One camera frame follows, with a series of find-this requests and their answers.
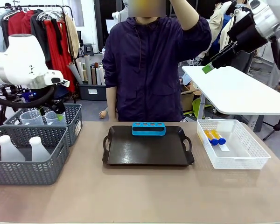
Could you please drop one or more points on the person in purple jacket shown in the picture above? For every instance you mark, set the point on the person in purple jacket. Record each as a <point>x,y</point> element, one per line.
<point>142,70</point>

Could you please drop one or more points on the red jacket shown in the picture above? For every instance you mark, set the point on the red jacket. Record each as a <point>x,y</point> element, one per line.
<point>16,23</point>

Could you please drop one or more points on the white plastic conical flask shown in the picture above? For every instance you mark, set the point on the white plastic conical flask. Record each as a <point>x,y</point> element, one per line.
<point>38,152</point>
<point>8,151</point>

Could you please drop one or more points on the long red dress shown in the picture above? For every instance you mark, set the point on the long red dress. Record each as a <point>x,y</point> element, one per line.
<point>54,63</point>

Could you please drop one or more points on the black step stool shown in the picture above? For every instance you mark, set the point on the black step stool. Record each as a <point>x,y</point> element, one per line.
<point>89,49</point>

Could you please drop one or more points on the large grey plastic basket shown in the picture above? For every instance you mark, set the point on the large grey plastic basket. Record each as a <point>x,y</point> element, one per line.
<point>25,172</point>

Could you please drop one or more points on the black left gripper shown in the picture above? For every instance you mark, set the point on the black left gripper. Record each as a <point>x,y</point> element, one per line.
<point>58,106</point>

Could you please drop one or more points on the brown cardboard box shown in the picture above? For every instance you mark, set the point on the brown cardboard box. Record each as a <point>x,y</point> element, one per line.
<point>186,96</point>

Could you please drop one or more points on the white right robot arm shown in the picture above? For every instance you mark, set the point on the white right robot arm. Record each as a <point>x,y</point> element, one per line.
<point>270,16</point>

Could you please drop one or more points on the white side table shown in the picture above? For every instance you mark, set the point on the white side table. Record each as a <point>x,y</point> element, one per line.
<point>235,91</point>

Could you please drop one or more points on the clear plastic measuring cup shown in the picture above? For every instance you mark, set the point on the clear plastic measuring cup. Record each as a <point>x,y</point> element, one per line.
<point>51,119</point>
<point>31,117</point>

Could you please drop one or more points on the blue test tube rack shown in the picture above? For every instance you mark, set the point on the blue test tube rack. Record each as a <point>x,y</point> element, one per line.
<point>149,132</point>

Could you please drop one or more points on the dark grey storage bin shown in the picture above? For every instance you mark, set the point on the dark grey storage bin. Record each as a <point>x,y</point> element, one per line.
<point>93,92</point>

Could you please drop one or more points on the dark grey jacket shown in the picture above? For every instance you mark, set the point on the dark grey jacket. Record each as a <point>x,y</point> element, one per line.
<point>38,32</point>

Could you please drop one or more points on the black camera tripod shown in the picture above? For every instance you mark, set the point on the black camera tripod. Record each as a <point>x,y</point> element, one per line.
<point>8,92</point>

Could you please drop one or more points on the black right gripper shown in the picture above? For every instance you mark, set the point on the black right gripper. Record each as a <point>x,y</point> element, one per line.
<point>247,37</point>

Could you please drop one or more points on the mannequin hand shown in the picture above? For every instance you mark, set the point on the mannequin hand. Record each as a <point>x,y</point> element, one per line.
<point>103,114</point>

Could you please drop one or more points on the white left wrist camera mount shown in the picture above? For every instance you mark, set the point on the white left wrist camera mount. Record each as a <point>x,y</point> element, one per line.
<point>66,82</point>

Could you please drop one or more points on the grey side table leg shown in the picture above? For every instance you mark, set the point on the grey side table leg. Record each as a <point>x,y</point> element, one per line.
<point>202,105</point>

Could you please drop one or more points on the white perforated plastic basket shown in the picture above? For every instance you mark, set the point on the white perforated plastic basket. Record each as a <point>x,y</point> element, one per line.
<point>235,163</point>

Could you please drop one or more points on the grey plastic basket with label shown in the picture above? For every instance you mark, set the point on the grey plastic basket with label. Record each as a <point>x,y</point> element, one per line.
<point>72,112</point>

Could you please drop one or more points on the person's right forearm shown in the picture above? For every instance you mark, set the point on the person's right forearm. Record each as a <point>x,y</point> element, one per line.
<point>111,105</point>

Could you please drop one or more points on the green plastic object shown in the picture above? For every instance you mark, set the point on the green plastic object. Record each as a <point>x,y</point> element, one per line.
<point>197,107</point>

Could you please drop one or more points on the black floor stand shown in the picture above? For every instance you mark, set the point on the black floor stand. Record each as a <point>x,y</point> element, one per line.
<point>276,127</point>

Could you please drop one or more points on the person's left forearm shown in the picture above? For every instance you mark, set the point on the person's left forearm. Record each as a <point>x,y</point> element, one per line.
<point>186,16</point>

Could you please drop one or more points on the brown paper roll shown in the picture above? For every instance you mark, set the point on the brown paper roll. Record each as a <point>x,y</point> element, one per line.
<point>94,75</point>

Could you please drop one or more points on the beige paper roll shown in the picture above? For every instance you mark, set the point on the beige paper roll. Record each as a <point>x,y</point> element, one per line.
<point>82,70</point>

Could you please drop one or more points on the white paper label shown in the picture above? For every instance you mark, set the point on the white paper label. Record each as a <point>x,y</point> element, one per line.
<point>224,148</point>

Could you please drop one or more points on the beige hanging garment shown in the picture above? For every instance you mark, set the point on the beige hanging garment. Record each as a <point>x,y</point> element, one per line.
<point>72,35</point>

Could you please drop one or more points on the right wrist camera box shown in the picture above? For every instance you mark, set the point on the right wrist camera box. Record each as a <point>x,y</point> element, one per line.
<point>241,15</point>

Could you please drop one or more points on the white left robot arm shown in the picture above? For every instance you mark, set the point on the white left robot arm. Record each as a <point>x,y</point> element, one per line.
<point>18,60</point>

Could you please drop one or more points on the orange tube with blue cap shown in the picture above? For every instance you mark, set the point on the orange tube with blue cap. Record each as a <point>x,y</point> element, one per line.
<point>208,135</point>
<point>216,134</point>

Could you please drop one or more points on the black metal clothes rack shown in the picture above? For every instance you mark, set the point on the black metal clothes rack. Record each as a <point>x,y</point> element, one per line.
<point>74,99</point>

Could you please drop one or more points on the short white paper roll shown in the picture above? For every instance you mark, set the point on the short white paper roll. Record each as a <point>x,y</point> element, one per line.
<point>98,77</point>

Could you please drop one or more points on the black plastic serving tray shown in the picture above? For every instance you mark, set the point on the black plastic serving tray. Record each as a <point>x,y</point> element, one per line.
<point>144,151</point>

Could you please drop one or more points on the tall white paper roll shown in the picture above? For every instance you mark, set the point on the tall white paper roll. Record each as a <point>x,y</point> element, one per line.
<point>88,70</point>

